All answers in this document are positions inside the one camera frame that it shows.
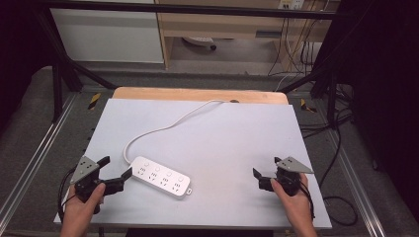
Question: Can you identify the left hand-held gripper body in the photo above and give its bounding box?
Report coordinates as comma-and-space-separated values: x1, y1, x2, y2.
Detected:
70, 155, 114, 215

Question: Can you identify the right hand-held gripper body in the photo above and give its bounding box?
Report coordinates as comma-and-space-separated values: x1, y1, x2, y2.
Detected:
274, 156, 314, 198

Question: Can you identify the white power strip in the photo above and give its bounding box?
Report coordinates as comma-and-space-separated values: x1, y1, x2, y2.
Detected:
129, 155, 194, 200
182, 36, 217, 51

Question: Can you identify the person's right hand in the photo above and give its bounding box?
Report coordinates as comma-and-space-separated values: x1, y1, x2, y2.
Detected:
269, 173, 314, 229

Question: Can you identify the person's left hand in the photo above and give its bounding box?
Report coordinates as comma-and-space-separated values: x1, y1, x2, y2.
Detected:
61, 182, 107, 229

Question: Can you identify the white table cover board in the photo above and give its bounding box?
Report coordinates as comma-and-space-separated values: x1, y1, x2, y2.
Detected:
53, 98, 333, 230

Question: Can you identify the yellow black floor tape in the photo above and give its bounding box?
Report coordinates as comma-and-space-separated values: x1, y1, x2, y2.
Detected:
87, 92, 102, 112
299, 98, 318, 114

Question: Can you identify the white cabinet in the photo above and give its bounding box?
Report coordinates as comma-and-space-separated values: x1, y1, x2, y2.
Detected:
49, 7, 165, 64

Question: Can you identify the white power strip under desk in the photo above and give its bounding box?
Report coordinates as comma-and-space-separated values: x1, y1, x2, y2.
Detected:
182, 36, 217, 51

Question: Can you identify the light wooden desk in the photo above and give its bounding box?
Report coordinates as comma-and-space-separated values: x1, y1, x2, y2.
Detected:
154, 0, 341, 71

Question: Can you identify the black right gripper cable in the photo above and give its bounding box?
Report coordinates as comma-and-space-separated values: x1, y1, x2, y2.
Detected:
298, 182, 316, 221

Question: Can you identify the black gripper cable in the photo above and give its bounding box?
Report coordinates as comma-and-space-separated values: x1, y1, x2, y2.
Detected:
298, 182, 316, 221
57, 167, 79, 222

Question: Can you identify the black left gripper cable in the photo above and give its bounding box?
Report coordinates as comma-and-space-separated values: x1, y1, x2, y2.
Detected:
57, 167, 79, 222

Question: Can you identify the black floor cable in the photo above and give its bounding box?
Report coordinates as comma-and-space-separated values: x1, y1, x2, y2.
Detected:
297, 107, 359, 227

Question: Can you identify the aluminium floor rail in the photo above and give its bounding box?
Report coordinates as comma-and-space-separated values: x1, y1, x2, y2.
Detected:
324, 126, 387, 237
0, 93, 80, 219

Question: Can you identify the white power strip cable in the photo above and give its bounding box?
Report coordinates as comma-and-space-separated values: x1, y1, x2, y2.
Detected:
123, 99, 229, 166

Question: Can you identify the black metal frame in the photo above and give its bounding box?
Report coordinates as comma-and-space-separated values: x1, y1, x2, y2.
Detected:
33, 0, 350, 129

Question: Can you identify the bundle of hanging cables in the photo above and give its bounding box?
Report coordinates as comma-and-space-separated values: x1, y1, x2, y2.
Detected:
267, 0, 331, 77

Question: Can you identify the white wall socket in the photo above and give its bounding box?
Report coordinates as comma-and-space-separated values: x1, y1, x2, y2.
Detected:
278, 0, 306, 11

